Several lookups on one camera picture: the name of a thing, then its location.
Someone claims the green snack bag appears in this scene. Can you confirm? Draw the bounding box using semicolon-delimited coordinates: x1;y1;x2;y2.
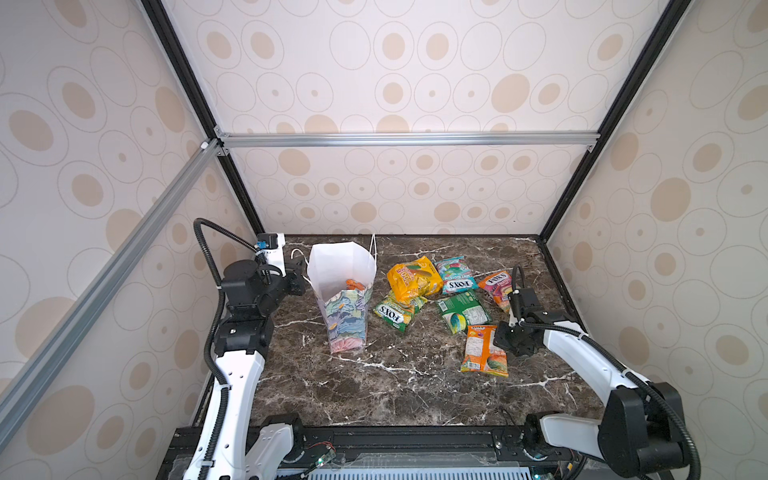
437;291;492;334

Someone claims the floral white paper bag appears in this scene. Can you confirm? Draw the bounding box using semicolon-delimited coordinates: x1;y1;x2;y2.
305;236;378;354

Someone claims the black frame post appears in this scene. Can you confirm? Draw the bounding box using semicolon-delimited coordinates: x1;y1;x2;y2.
140;0;266;234
539;0;692;246

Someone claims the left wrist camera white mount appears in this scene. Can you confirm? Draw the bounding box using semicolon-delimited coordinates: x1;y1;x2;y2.
255;233;286;275

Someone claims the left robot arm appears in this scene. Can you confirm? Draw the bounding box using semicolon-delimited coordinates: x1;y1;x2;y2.
184;218;308;479

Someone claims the teal Fox's candy bag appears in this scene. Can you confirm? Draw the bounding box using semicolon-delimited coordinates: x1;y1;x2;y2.
436;256;478;295

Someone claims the black frame post left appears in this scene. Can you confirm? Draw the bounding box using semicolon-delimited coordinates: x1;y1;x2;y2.
140;0;266;234

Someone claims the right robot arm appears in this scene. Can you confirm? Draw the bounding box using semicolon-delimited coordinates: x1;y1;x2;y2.
484;266;703;479

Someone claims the aluminium rail left side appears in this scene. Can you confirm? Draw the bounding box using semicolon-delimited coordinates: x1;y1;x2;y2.
1;138;223;449

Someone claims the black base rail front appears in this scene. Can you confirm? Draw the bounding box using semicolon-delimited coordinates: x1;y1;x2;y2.
157;424;674;480

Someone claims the black frame post right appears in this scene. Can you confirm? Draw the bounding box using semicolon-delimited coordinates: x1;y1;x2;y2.
539;0;692;246

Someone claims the horizontal aluminium rail back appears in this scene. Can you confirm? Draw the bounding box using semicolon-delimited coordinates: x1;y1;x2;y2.
220;130;600;149

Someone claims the pink Fox's candy bag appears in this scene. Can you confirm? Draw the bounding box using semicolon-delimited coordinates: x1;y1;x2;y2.
478;270;514;313

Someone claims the green Fox's candy bag small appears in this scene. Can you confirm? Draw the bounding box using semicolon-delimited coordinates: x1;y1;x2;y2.
373;291;429;332

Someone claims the yellow snack bag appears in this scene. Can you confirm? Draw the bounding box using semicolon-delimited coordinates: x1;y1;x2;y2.
387;256;443;304

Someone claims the orange snack bag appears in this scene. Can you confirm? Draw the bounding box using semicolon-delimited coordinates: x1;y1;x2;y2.
460;325;508;377
345;279;367;292

